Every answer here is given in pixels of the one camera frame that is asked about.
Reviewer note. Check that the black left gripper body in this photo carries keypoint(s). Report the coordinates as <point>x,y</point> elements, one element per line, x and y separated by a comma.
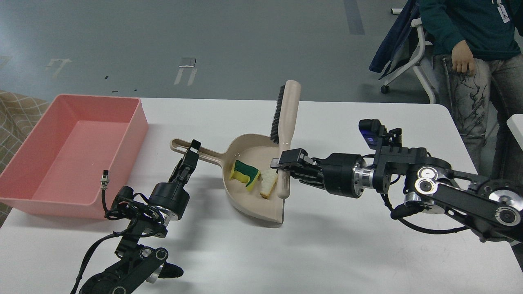
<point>170,196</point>

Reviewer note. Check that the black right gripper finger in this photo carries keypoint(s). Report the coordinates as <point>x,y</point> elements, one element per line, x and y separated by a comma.
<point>314,178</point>
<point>294,159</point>

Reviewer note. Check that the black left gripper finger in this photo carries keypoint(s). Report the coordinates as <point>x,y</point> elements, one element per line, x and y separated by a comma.
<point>186,166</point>

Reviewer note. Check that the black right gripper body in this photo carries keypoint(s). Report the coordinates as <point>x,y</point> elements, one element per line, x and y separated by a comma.
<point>345,174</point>

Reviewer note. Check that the beige plastic dustpan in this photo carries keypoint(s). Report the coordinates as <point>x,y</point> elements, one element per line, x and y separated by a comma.
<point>258,151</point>

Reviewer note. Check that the yellow green sponge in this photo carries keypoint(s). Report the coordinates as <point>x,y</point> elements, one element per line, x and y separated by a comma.
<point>245,174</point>

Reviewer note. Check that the beige hand brush black bristles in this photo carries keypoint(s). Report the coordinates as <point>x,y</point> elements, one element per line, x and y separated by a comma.
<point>284,120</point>

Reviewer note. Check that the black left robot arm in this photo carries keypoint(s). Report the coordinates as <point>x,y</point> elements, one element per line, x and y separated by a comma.
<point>148,217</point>

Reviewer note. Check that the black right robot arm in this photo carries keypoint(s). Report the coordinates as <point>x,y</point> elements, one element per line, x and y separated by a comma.
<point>411,181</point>

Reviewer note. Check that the pink plastic bin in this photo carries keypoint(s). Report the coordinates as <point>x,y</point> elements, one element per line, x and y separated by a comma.
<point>57,170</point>

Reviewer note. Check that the person's bare hand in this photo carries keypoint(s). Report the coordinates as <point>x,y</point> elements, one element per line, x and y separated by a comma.
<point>462,59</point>

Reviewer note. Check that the navy blue jacket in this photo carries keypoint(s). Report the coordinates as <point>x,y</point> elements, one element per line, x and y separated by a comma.
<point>399,43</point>

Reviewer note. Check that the white office chair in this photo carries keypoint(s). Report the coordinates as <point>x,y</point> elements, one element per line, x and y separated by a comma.
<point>414,63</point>

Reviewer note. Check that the beige checkered cloth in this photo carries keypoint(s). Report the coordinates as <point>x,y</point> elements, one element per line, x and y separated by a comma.
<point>19,114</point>

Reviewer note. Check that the standing person teal sweater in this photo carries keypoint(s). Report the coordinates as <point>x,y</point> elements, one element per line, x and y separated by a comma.
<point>489,28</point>

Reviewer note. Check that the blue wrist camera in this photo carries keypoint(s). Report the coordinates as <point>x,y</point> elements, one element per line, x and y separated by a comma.
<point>373,131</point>

